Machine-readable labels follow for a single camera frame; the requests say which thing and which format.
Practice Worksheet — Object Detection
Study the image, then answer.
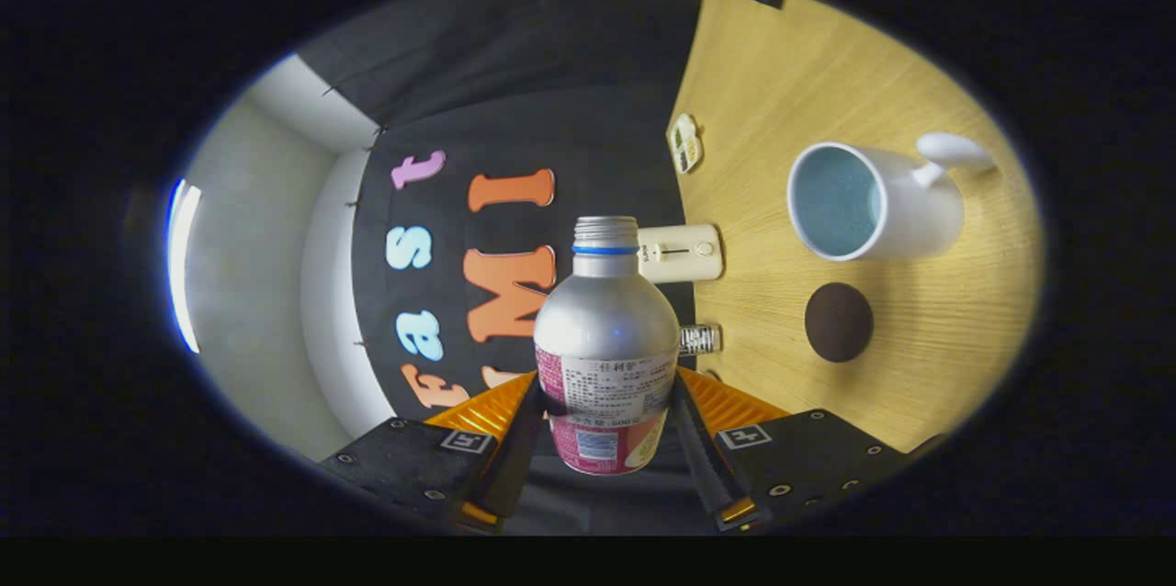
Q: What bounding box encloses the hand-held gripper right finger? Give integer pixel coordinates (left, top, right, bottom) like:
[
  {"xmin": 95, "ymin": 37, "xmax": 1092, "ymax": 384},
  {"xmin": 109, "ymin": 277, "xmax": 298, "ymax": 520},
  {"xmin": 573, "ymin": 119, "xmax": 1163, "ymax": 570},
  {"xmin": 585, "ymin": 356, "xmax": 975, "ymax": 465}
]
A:
[{"xmin": 668, "ymin": 366, "xmax": 920, "ymax": 534}]

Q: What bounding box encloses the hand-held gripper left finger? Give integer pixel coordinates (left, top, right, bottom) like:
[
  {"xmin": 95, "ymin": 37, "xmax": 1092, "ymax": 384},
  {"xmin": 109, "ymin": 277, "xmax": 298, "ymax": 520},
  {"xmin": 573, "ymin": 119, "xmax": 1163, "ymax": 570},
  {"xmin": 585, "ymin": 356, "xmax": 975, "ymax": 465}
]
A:
[{"xmin": 320, "ymin": 370, "xmax": 544, "ymax": 532}]

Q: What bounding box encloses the silver juice bottle red label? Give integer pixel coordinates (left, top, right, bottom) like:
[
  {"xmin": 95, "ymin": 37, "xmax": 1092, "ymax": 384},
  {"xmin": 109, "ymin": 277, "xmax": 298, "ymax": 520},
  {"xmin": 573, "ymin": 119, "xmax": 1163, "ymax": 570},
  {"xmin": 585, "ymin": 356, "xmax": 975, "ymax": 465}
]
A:
[{"xmin": 533, "ymin": 216, "xmax": 681, "ymax": 476}]

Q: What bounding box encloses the dark brown round coaster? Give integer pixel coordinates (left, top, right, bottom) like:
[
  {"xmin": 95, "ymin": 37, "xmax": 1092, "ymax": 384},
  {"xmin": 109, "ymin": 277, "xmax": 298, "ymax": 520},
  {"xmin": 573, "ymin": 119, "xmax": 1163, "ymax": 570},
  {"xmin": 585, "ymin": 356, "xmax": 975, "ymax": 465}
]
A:
[{"xmin": 804, "ymin": 282, "xmax": 875, "ymax": 364}]

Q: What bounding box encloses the white cup with handle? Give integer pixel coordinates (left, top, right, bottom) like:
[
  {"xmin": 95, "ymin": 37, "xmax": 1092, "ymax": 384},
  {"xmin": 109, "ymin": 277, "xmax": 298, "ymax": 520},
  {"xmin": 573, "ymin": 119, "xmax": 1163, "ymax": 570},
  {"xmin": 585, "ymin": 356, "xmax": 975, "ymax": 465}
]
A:
[{"xmin": 786, "ymin": 132, "xmax": 998, "ymax": 262}]

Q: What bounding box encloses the white toaster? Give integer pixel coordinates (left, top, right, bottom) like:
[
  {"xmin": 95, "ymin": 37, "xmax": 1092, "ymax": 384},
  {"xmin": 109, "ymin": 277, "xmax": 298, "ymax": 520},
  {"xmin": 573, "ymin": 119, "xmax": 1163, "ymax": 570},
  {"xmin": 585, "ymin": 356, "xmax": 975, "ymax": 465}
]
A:
[{"xmin": 637, "ymin": 224, "xmax": 724, "ymax": 284}]

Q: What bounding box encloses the wooden table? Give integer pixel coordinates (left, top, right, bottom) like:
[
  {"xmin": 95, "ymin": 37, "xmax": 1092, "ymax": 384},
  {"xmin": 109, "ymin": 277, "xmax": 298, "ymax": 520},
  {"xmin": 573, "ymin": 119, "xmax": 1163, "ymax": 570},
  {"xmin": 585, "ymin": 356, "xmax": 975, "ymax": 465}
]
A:
[{"xmin": 666, "ymin": 0, "xmax": 1048, "ymax": 454}]

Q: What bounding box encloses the small white compartment tray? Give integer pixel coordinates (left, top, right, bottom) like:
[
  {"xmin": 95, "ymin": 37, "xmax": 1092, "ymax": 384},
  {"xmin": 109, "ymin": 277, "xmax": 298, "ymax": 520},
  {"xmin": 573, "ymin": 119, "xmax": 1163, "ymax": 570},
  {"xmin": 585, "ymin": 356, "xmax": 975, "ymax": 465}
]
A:
[{"xmin": 669, "ymin": 113, "xmax": 704, "ymax": 175}]

